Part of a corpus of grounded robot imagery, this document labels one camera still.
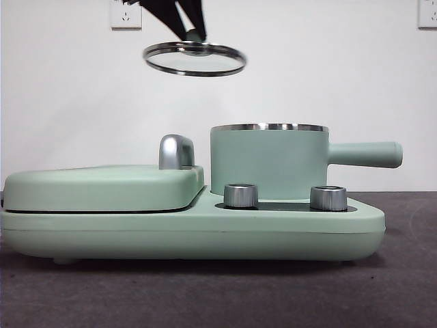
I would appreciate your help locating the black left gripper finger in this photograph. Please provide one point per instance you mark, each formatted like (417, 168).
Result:
(167, 15)
(196, 15)

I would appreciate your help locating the glass pot lid green knob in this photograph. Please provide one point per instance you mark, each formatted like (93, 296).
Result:
(194, 46)

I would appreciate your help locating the green hinged griddle cover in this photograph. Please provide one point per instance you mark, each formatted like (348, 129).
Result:
(102, 188)

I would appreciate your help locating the chrome control knob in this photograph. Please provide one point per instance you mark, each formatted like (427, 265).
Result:
(328, 198)
(240, 196)

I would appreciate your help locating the green breakfast machine base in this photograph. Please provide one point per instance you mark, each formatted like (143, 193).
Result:
(205, 239)

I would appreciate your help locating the white wall socket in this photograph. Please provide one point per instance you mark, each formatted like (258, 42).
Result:
(428, 13)
(125, 17)

